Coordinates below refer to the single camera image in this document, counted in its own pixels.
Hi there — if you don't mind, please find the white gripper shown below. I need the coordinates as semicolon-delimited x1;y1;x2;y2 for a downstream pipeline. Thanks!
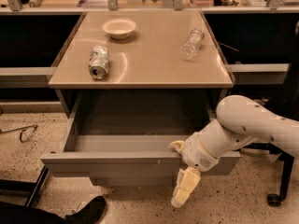
167;133;219;208

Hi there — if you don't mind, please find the grey top drawer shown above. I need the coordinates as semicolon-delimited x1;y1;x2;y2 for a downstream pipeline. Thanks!
40;91;242;178

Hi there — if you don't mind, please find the grey drawer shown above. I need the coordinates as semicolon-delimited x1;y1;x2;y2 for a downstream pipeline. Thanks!
40;91;242;178
90;176;173;187

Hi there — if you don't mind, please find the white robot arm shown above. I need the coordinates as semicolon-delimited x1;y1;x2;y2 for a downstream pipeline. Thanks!
168;95;299;208

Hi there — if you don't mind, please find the grey bottom drawer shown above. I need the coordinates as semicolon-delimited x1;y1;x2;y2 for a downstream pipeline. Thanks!
90;176;173;187

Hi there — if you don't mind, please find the grey drawer cabinet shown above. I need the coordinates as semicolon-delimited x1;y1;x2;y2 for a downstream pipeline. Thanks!
48;9;236;188

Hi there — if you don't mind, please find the black shoe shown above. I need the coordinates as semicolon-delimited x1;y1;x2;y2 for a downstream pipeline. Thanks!
64;196;106;224

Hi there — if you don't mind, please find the clear plastic bottle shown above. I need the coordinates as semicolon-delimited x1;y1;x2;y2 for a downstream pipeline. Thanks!
180;29;205;61

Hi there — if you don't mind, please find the black office chair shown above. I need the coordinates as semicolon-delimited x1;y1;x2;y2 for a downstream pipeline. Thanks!
247;22;299;207

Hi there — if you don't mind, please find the crushed soda can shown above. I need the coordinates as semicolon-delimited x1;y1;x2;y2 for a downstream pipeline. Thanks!
89;46;109;79

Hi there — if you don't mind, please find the white bowl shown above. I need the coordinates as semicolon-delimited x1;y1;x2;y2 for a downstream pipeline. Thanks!
102;18;136;40

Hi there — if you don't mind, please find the metal hook on floor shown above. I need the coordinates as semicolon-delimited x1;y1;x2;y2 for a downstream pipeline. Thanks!
0;124;37;143

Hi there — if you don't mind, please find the black stand leg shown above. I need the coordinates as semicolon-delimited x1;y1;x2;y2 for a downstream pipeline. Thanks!
0;166;49;207

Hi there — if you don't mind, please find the dark trouser leg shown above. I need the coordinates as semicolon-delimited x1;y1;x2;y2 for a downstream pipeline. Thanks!
0;202;64;224

